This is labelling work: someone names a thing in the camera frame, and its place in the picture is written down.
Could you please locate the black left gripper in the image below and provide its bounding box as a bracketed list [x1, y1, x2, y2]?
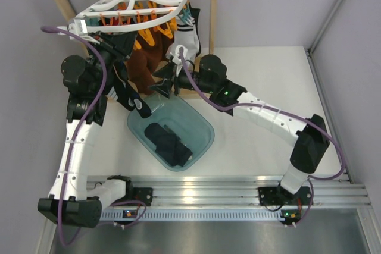
[85, 29, 136, 93]

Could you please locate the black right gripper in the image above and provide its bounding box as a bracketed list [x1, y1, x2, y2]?
[148, 62, 215, 99]

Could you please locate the black sock with white label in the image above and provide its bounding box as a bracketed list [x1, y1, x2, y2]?
[113, 62, 152, 118]

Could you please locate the white plastic clip hanger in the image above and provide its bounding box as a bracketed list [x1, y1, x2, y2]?
[75, 0, 192, 35]

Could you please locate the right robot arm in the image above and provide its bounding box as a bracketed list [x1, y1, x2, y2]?
[150, 54, 330, 206]

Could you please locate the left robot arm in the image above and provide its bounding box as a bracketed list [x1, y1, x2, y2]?
[38, 32, 136, 228]

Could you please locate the orange clothes peg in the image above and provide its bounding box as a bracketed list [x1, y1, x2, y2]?
[138, 29, 155, 46]

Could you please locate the brown hanging sock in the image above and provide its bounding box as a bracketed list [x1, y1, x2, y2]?
[158, 32, 174, 61]
[126, 32, 163, 95]

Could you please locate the white hanging sock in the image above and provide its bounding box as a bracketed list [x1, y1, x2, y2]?
[174, 17, 201, 61]

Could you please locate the dark navy sock in basin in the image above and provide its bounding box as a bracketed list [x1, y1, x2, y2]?
[144, 123, 193, 167]

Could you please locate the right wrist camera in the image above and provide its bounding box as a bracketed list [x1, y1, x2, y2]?
[165, 43, 188, 65]

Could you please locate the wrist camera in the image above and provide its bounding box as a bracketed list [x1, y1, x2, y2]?
[58, 18, 88, 39]
[165, 43, 188, 65]

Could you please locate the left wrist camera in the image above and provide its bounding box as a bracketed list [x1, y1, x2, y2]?
[58, 18, 88, 39]

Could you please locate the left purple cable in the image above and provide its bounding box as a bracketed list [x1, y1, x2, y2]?
[40, 26, 147, 247]

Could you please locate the purple cable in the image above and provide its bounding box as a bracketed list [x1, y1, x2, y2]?
[40, 26, 147, 247]
[177, 46, 347, 228]

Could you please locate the aluminium mounting rail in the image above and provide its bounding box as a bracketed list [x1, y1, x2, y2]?
[101, 175, 371, 225]

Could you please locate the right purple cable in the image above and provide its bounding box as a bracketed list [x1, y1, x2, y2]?
[177, 46, 347, 228]

